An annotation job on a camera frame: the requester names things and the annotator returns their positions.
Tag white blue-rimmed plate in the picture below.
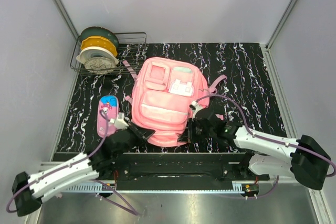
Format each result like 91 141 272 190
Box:
76 46 119 64

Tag dark green plate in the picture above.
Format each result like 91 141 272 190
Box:
79 26 119 49

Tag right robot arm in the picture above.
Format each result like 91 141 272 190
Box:
132 106 332 190

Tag grey wire dish rack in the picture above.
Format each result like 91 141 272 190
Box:
70 32 147 76

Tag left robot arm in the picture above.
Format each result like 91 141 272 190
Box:
6 124 153 217

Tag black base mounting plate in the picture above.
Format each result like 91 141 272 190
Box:
89 153 269 192

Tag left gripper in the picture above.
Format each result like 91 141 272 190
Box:
113 121 154 158

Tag pink school backpack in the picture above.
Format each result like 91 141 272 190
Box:
123 57 227 147

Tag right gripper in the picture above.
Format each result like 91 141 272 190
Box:
179 118 215 143

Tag yellow plate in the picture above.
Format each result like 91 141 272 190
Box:
80 36 118 57

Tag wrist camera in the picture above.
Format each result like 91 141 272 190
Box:
189 101 205 119
109 112 129 130

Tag speckled beige plate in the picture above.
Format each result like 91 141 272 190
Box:
84 57 119 74

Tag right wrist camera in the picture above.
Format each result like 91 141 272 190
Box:
189 101 205 119

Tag pink blue pencil case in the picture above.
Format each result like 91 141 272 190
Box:
97 95 119 137

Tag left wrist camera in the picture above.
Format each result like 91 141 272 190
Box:
109 112 129 130

